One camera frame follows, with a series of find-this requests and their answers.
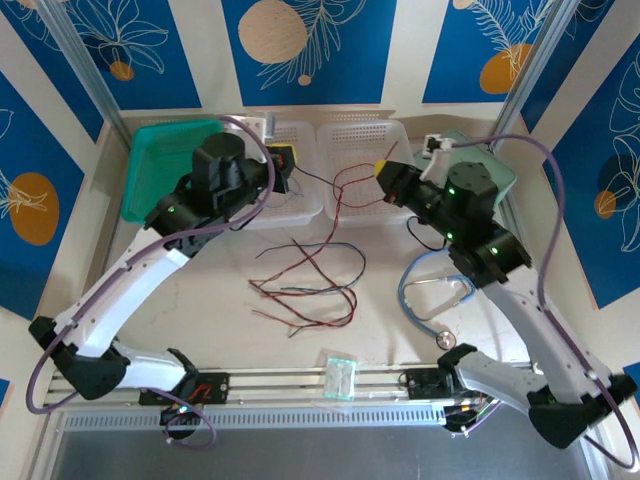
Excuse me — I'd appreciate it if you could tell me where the red black twisted cable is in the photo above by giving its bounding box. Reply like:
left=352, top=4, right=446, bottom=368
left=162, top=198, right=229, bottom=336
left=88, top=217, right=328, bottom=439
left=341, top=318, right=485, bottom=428
left=248, top=277, right=359, bottom=341
left=292, top=139, right=401, bottom=266

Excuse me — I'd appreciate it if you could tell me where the mint green zip case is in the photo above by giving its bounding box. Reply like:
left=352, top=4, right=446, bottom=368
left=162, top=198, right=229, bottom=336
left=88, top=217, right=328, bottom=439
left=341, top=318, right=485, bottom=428
left=412, top=128, right=518, bottom=221

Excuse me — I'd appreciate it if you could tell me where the white plastic basket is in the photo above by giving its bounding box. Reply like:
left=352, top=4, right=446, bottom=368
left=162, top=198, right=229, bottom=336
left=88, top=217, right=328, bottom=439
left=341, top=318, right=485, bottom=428
left=315, top=118, right=426, bottom=229
left=221, top=119, right=324, bottom=230

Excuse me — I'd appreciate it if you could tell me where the green plastic basket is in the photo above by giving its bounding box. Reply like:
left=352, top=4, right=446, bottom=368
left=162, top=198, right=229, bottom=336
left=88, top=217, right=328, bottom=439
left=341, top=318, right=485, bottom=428
left=121, top=119, right=225, bottom=225

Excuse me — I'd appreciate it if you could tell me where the blue stethoscope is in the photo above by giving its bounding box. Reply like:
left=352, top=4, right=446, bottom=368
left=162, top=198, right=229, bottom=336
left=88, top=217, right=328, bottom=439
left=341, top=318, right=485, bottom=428
left=397, top=248, right=475, bottom=351

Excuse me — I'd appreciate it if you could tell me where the clear plastic bag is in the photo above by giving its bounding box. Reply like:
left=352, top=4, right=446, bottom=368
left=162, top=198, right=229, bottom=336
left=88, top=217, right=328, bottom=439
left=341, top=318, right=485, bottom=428
left=310, top=347, right=361, bottom=414

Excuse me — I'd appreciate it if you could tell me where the black controller board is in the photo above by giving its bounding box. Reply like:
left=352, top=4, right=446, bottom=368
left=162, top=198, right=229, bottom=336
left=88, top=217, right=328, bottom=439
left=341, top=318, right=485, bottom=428
left=159, top=399, right=204, bottom=442
left=443, top=399, right=494, bottom=437

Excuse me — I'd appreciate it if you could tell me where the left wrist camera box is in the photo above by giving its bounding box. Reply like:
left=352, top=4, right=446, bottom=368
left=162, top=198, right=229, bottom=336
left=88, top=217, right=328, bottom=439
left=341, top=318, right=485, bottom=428
left=233, top=113, right=277, bottom=147

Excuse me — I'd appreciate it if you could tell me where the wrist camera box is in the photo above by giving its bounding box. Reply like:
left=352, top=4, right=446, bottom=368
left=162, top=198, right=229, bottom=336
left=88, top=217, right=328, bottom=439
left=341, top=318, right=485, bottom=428
left=422, top=133, right=455, bottom=184
left=233, top=113, right=277, bottom=147

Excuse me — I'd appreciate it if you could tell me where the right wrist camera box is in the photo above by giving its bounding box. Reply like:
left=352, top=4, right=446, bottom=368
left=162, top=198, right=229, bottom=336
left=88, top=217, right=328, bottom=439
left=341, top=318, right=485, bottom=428
left=422, top=133, right=455, bottom=184

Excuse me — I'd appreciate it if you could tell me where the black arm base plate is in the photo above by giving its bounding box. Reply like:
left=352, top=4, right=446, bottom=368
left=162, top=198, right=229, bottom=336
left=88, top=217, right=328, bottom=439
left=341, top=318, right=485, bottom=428
left=138, top=370, right=231, bottom=406
left=399, top=367, right=451, bottom=401

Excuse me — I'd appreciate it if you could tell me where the aluminium rail frame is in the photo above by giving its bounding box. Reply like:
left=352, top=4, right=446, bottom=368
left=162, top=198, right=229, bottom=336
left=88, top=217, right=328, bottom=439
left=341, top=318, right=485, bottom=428
left=42, top=362, right=586, bottom=414

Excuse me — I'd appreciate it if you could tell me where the grey slotted cable duct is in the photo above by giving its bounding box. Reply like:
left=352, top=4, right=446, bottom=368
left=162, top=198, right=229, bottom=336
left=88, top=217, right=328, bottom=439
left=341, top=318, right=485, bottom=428
left=62, top=407, right=596, bottom=434

